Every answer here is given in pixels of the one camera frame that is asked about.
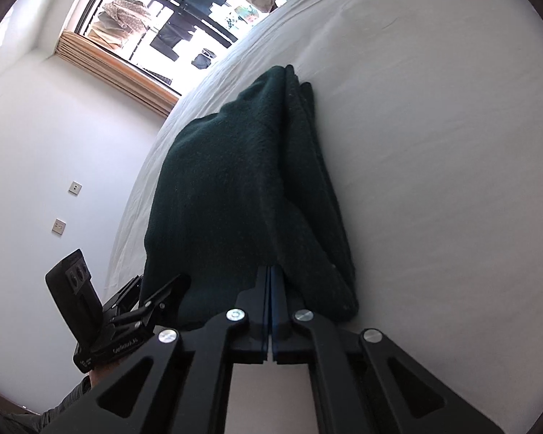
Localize beige pleated curtain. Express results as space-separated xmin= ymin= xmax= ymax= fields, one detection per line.
xmin=56 ymin=31 xmax=182 ymax=119

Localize white bed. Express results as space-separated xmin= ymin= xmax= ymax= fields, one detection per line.
xmin=106 ymin=0 xmax=543 ymax=434

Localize dark hanging clothes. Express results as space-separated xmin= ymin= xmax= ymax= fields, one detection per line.
xmin=149 ymin=0 xmax=237 ymax=62

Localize brown patterned hanging garment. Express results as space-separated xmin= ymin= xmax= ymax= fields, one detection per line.
xmin=90 ymin=0 xmax=153 ymax=48

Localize dark green knit garment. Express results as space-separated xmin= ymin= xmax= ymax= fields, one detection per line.
xmin=140 ymin=65 xmax=360 ymax=331

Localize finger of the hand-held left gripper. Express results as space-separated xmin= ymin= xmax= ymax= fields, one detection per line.
xmin=101 ymin=274 xmax=145 ymax=323
xmin=140 ymin=273 xmax=192 ymax=324

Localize person's left forearm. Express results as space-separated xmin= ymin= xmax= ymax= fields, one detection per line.
xmin=40 ymin=362 xmax=118 ymax=433

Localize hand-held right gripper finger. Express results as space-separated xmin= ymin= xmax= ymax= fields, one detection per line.
xmin=41 ymin=266 xmax=271 ymax=434
xmin=271 ymin=266 xmax=503 ymax=434

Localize large window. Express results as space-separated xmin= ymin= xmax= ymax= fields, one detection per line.
xmin=75 ymin=0 xmax=277 ymax=95

